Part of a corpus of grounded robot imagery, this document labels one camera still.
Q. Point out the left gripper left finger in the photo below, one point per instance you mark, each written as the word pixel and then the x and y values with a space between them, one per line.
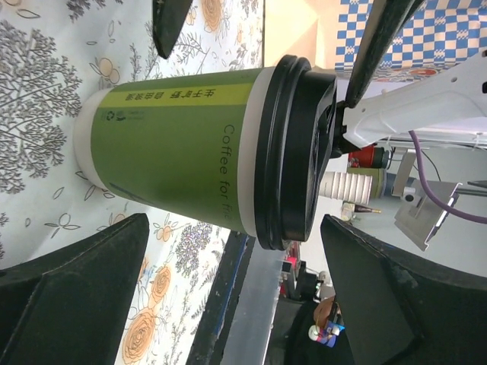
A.
pixel 70 306

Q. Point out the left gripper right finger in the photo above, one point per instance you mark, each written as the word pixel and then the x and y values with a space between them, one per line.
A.
pixel 399 308

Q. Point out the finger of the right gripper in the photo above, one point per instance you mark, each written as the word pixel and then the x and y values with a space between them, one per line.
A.
pixel 385 20
pixel 168 18

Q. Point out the black cup lid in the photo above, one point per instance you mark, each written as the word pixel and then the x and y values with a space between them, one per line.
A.
pixel 294 146

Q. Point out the green paper coffee cup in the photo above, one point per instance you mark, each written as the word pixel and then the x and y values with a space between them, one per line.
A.
pixel 185 145

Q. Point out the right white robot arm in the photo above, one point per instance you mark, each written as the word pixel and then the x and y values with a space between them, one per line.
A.
pixel 455 94

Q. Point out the checkered paper takeout bag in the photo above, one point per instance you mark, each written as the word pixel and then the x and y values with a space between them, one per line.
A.
pixel 440 35

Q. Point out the floral table mat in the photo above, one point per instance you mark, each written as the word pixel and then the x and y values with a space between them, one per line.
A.
pixel 54 56

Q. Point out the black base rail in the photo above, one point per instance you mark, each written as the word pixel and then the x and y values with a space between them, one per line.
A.
pixel 214 326

